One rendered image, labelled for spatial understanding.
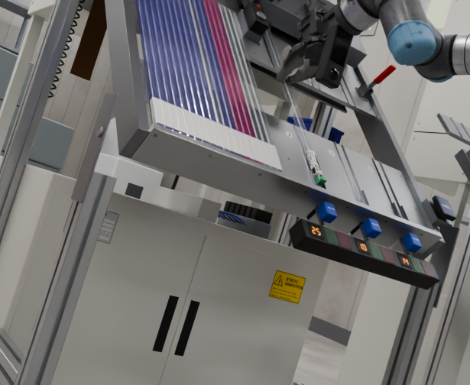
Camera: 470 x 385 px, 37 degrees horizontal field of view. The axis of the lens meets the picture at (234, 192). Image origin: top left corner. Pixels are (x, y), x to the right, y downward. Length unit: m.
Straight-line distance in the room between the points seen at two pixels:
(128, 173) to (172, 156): 6.26
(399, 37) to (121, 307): 0.74
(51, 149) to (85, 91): 5.04
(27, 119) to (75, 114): 7.61
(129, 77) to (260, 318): 0.69
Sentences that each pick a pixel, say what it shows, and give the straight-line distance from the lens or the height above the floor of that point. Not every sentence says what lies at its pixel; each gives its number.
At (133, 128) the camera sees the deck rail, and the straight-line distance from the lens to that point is 1.07.
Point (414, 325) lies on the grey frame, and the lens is 1.48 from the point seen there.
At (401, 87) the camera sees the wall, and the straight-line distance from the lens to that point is 6.09.
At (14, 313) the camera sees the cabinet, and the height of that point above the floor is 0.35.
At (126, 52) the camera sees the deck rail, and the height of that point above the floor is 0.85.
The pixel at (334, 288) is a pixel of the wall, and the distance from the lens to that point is 5.94.
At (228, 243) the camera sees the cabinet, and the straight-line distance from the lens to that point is 1.52.
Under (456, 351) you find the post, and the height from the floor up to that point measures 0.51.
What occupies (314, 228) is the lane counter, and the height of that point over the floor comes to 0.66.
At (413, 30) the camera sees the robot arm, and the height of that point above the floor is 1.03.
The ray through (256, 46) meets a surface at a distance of 1.54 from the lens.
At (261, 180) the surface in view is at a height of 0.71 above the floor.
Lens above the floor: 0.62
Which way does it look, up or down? 3 degrees up
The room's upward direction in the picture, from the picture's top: 17 degrees clockwise
